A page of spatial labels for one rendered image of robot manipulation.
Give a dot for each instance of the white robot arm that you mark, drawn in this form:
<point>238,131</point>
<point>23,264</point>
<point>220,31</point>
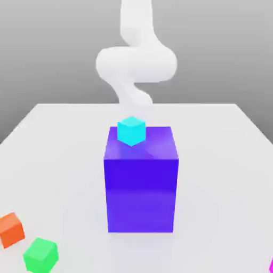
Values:
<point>136,61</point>

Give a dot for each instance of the small cyan cube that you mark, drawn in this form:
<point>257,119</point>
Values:
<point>131,132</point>

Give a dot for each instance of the small green cube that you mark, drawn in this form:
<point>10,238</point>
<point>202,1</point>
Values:
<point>40,256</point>

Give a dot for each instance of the small orange cube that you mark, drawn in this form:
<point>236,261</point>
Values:
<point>10,231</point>

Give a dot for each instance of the small magenta cube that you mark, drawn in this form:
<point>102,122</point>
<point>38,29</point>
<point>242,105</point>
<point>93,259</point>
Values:
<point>271,265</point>

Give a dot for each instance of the large purple box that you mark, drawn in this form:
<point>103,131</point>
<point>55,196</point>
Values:
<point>140,192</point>

